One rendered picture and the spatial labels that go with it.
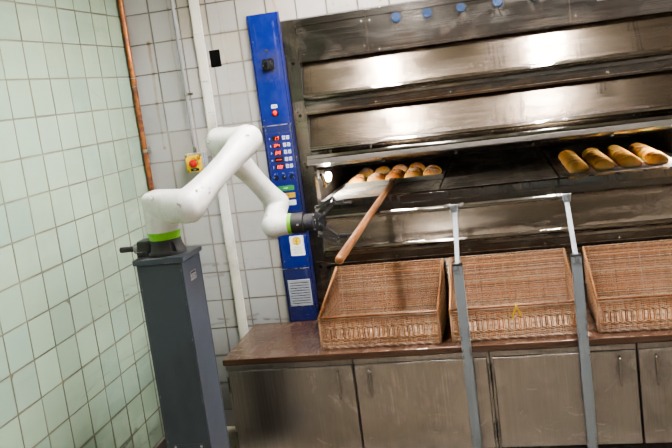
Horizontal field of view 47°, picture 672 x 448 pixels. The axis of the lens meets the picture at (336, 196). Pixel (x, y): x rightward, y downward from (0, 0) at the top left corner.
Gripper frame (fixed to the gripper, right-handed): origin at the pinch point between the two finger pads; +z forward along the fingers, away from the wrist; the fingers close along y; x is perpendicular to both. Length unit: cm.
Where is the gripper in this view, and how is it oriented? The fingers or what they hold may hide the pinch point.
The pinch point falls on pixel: (351, 218)
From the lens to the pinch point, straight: 333.8
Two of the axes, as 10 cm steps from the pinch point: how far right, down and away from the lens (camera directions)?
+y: 1.2, 9.8, 1.3
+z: 9.8, -0.9, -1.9
